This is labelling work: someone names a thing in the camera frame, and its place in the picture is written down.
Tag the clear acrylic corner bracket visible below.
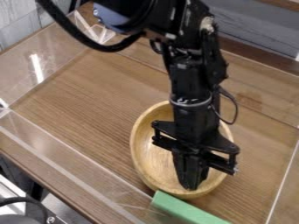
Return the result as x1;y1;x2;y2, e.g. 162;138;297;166
74;11;117;45

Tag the green rectangular block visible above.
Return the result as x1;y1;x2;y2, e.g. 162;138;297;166
153;190;233;224

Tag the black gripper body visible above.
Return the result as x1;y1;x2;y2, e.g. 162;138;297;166
153;101;239;176

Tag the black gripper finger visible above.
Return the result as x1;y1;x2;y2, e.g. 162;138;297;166
191;155;210;190
173;149;194;190

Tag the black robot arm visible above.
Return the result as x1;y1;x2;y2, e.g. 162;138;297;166
94;0;239;191

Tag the black cable bottom left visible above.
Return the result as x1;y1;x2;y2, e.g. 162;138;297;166
0;197;50;224

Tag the brown wooden bowl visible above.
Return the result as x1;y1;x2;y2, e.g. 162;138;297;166
130;101;229;200

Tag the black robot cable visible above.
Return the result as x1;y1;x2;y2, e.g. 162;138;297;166
35;0;146;53

